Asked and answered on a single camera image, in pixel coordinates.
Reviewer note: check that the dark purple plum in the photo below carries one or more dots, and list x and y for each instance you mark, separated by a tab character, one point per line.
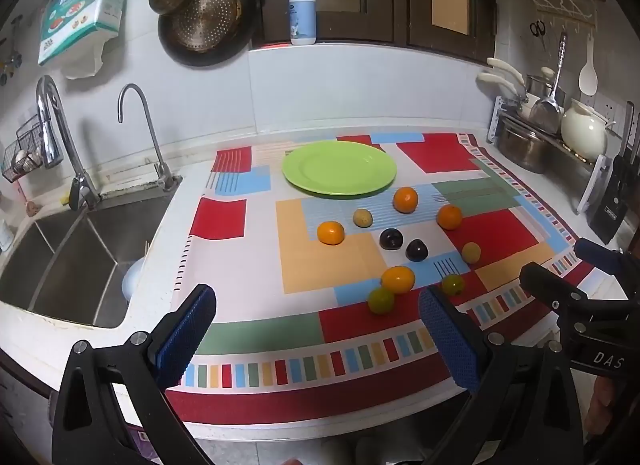
390	238
416	250

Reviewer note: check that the green plate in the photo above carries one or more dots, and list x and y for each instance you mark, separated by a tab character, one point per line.
340	170

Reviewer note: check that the stainless steel sink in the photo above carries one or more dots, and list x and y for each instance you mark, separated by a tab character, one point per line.
75	265

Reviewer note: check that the green white bag box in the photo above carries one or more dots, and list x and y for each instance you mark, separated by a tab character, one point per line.
80	5

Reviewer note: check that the black scissors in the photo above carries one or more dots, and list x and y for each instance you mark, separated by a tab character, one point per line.
537	28

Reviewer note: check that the white ceramic pot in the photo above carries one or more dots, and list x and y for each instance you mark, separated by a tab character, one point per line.
582	132

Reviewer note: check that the brass colander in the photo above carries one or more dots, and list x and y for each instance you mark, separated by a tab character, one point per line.
210	20

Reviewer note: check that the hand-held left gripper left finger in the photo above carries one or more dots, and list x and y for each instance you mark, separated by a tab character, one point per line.
185	335

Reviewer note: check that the white bowl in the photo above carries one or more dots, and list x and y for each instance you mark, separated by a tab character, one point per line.
134	280

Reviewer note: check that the white rice spoon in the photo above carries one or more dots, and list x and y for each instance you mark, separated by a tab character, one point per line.
588	77

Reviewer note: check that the white pump soap bottle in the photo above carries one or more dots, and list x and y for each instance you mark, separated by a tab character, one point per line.
303	15

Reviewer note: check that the stainless steel pot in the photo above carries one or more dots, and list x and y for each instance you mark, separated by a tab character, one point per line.
520	147

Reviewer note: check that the tan small round fruit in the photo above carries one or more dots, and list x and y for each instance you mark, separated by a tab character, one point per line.
471	251
362	217

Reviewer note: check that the slim gooseneck faucet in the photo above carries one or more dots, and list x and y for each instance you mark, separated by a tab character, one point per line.
150	130

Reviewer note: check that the green tangerine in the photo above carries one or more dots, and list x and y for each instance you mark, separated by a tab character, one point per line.
452	284
381	300

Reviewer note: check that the metal skimmer ladle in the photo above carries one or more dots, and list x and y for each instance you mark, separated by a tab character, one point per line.
545	112

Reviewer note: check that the colourful patchwork table mat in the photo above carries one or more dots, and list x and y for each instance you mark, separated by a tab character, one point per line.
310	265

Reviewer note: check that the chrome kitchen faucet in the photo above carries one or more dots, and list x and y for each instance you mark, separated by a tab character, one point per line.
55	130

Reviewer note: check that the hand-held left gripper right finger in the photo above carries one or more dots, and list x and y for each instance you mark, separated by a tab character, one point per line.
450	340

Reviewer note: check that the orange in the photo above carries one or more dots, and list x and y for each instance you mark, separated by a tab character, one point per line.
405	199
331	233
449	217
398	279

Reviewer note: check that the black knife block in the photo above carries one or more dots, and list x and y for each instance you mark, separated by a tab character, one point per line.
617	195

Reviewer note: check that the metal dish rack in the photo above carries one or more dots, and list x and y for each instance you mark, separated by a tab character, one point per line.
595	180

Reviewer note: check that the black frying pan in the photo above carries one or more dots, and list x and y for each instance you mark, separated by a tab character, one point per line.
247	10

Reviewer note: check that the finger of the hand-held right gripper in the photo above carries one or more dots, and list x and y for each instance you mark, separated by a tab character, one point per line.
547	285
600	255

